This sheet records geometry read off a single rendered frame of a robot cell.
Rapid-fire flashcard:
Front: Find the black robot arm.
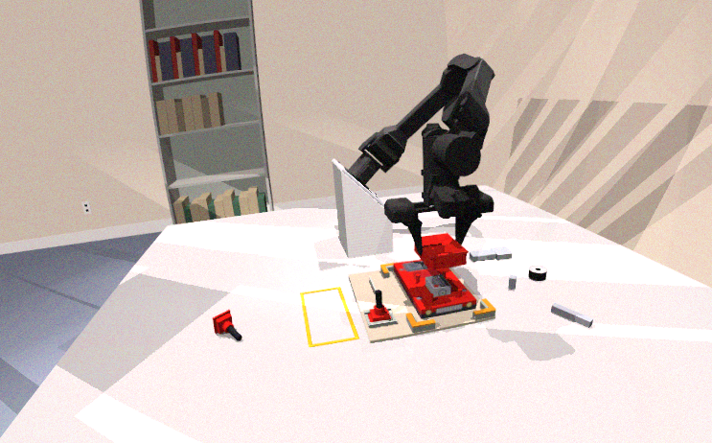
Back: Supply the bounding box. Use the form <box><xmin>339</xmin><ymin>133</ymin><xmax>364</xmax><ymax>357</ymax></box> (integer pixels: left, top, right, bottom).
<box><xmin>344</xmin><ymin>54</ymin><xmax>495</xmax><ymax>219</ymax></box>

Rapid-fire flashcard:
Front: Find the black toy tyre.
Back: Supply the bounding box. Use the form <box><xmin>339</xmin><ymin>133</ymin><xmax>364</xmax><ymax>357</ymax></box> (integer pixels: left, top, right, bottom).
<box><xmin>529</xmin><ymin>266</ymin><xmax>547</xmax><ymax>281</ymax></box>

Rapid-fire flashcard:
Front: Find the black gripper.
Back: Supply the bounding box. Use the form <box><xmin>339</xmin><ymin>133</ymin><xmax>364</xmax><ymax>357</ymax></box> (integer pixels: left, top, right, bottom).
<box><xmin>384</xmin><ymin>166</ymin><xmax>494</xmax><ymax>256</ymax></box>

